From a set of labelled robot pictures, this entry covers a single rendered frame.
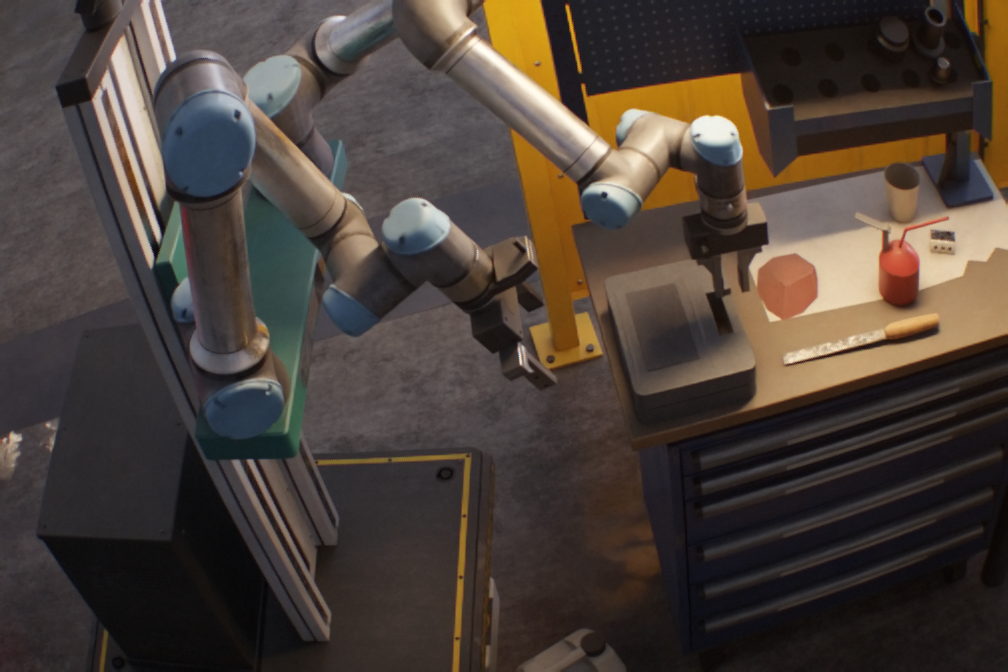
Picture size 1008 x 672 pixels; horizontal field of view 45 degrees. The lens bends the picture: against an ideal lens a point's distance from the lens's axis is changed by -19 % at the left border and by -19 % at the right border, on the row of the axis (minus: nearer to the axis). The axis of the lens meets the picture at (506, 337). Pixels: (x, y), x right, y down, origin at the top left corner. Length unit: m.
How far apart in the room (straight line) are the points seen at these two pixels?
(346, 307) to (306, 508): 1.13
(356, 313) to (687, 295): 0.67
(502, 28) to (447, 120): 1.47
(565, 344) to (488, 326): 1.75
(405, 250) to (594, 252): 0.76
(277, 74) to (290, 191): 0.51
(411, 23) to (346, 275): 0.38
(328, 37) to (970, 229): 1.24
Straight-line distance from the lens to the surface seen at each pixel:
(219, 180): 1.62
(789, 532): 2.59
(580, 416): 3.54
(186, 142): 1.59
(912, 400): 2.41
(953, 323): 2.41
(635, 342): 2.29
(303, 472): 2.83
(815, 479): 2.48
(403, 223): 1.83
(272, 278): 2.29
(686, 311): 2.32
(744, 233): 2.18
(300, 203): 1.88
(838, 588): 2.84
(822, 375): 2.31
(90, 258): 4.52
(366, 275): 1.86
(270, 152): 1.82
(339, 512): 3.07
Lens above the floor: 2.69
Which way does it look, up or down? 46 degrees down
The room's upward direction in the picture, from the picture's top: 13 degrees counter-clockwise
